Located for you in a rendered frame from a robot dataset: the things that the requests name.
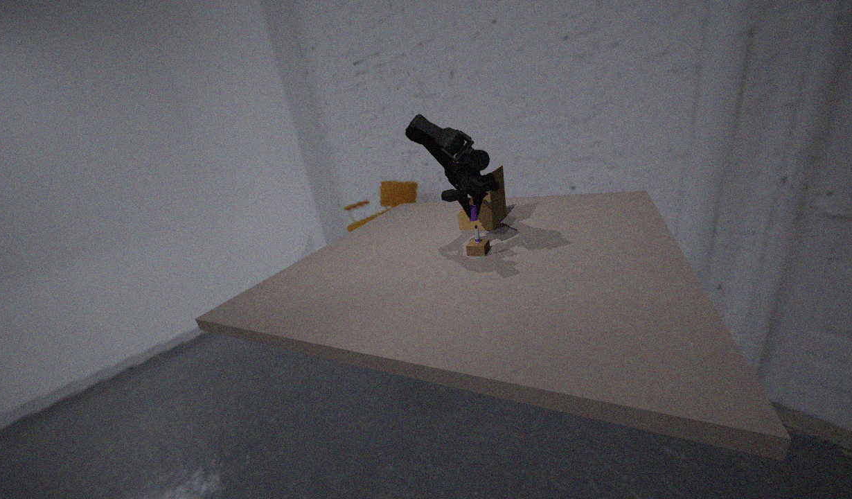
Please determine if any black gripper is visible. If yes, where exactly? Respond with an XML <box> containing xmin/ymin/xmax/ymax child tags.
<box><xmin>441</xmin><ymin>169</ymin><xmax>499</xmax><ymax>218</ymax></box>

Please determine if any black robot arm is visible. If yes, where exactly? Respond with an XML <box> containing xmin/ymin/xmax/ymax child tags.
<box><xmin>405</xmin><ymin>114</ymin><xmax>495</xmax><ymax>195</ymax></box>

